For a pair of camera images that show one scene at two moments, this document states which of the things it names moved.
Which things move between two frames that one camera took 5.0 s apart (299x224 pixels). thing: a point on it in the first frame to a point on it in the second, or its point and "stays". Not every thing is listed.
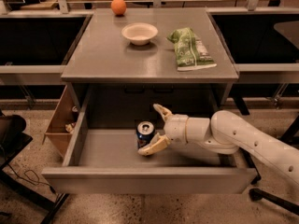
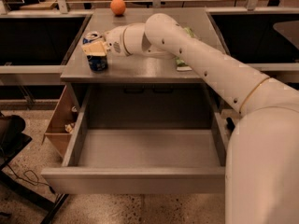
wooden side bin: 62,122 stays
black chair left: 13,139 stays
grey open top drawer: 103,159 stays
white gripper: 176,127 to 114,40
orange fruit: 119,6 stays
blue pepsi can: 145,132 to 95,63
